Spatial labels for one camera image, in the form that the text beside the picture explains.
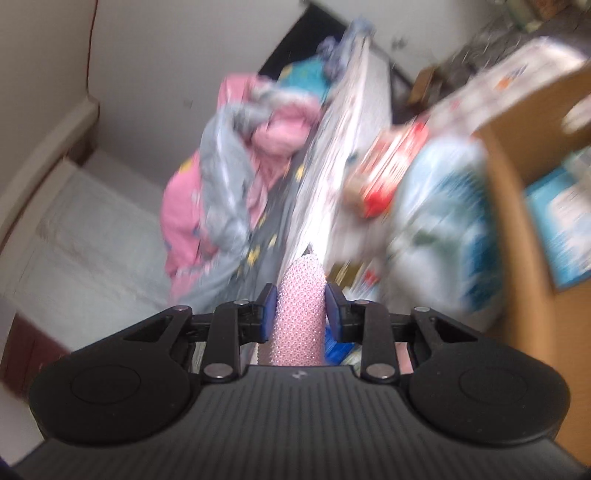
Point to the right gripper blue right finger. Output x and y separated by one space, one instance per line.
346 318

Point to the white and blue plastic bag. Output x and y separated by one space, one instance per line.
442 245

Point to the red tissue pack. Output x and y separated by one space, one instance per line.
370 187

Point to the brown cardboard box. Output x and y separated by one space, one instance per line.
525 143

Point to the teal cloth on bed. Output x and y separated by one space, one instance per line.
307 75

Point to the black chair back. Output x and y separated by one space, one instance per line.
301 41

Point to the pink and grey quilt pile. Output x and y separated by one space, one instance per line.
217 196

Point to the pink beaded soft roll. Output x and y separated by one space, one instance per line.
298 337

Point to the blue and white book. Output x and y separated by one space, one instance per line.
560 208

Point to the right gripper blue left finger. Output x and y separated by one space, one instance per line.
256 318

